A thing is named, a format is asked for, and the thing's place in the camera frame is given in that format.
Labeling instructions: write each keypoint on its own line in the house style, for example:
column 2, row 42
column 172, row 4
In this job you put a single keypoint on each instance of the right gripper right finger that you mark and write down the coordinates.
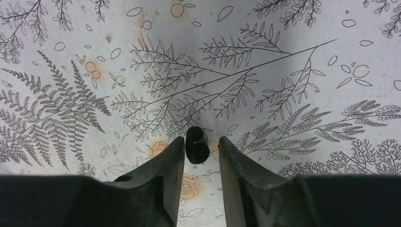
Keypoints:
column 253, row 195

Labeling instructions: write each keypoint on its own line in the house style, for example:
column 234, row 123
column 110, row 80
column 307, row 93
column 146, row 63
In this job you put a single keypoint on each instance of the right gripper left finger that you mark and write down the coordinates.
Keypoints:
column 149, row 195

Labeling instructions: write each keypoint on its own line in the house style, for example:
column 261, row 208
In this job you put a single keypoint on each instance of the floral table mat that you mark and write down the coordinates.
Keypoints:
column 99, row 87

